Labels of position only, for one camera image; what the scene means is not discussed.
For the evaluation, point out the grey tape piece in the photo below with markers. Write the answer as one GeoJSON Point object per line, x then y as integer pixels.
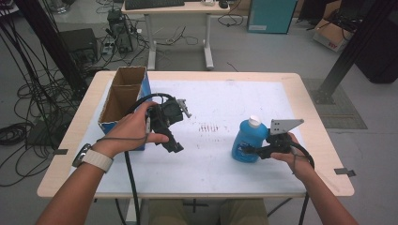
{"type": "Point", "coordinates": [342, 171]}
{"type": "Point", "coordinates": [61, 152]}

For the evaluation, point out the wooden desk with white legs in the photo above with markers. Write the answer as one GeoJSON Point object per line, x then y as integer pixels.
{"type": "Point", "coordinates": [175, 8]}

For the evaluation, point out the person's right leg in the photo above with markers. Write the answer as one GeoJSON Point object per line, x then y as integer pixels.
{"type": "Point", "coordinates": [247, 214]}

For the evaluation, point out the blue cardboard box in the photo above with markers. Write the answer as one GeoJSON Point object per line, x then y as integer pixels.
{"type": "Point", "coordinates": [125, 84]}

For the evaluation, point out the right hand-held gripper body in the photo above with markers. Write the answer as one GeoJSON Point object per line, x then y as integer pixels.
{"type": "Point", "coordinates": [280, 142]}

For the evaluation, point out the black computer mouse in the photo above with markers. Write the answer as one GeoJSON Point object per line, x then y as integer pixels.
{"type": "Point", "coordinates": [223, 4]}

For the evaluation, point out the black cabinet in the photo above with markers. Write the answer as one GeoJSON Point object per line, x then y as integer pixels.
{"type": "Point", "coordinates": [378, 56]}

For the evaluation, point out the person's left hand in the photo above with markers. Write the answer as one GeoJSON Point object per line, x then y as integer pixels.
{"type": "Point", "coordinates": [125, 134]}

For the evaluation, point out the blue detergent bottle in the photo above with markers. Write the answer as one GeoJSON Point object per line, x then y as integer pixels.
{"type": "Point", "coordinates": [247, 137]}

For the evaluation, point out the brown cardboard box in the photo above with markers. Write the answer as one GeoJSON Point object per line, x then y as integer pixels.
{"type": "Point", "coordinates": [331, 36]}

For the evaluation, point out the grey floor mat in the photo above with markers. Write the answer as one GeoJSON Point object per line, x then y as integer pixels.
{"type": "Point", "coordinates": [347, 112]}

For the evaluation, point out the black equipment box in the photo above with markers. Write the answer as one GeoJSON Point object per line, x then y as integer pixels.
{"type": "Point", "coordinates": [78, 42]}

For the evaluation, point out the person's left leg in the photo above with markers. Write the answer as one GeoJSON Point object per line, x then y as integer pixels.
{"type": "Point", "coordinates": [169, 214]}

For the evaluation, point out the person's right hand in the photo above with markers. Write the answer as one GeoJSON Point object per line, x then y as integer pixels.
{"type": "Point", "coordinates": [300, 164]}

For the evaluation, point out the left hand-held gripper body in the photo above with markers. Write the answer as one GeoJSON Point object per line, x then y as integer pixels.
{"type": "Point", "coordinates": [169, 112]}

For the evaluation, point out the black keyboard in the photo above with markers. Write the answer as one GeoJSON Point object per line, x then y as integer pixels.
{"type": "Point", "coordinates": [153, 3]}

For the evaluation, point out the black metal stand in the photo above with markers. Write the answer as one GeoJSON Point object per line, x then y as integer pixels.
{"type": "Point", "coordinates": [50, 40]}
{"type": "Point", "coordinates": [353, 47]}

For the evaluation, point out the person's leg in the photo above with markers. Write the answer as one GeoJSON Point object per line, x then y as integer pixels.
{"type": "Point", "coordinates": [247, 214]}
{"type": "Point", "coordinates": [169, 214]}

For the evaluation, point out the wristwatch with white band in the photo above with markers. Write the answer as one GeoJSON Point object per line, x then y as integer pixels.
{"type": "Point", "coordinates": [95, 159]}

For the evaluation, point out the teal cabinet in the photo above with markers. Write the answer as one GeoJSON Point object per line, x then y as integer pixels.
{"type": "Point", "coordinates": [270, 15]}

